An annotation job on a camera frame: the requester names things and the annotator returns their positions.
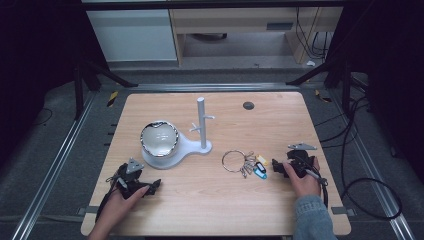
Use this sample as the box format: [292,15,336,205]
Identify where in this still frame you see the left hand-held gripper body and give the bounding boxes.
[114,157,150,200]

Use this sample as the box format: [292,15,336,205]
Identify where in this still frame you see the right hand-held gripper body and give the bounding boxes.
[281,142,318,179]

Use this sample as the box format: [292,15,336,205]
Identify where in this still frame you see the metal key ring with tags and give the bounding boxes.
[221,149,270,180]

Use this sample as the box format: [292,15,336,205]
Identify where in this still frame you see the person's right hand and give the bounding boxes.
[282,156,323,199]

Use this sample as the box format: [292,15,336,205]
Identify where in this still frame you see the person's left hand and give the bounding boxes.
[98,185,151,229]

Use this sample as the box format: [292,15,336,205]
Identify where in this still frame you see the silver metal bowl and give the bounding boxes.
[139,120,180,159]

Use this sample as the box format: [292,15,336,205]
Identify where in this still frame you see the white key stand with pegs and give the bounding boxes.
[141,96,216,171]

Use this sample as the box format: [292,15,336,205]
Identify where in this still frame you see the yellow black tape strip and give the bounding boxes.
[106,90,119,108]

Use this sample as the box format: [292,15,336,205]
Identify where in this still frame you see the black metal stand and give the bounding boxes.
[285,56,354,116]
[72,58,139,122]

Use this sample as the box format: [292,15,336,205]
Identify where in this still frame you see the white cabinet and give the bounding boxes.
[85,8,178,63]

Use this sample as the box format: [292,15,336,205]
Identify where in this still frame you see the light wooden desk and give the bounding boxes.
[169,6,344,65]

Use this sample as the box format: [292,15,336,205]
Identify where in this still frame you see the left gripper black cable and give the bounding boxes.
[94,173,129,224]

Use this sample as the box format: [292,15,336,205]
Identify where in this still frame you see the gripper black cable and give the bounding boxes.
[304,168,330,208]
[94,173,129,224]

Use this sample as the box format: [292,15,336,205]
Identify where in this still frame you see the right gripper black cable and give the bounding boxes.
[304,168,330,208]

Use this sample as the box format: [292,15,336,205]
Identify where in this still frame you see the long black looped floor cable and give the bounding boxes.
[339,96,403,221]

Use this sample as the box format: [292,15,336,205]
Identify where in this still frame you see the grey table bracket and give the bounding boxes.
[330,206,355,216]
[77,205,100,217]

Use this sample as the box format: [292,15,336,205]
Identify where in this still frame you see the metal floor rail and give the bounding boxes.
[10,92,98,240]
[328,89,416,240]

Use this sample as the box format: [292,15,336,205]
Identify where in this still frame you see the black hanging cables bundle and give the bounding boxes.
[295,7,333,60]

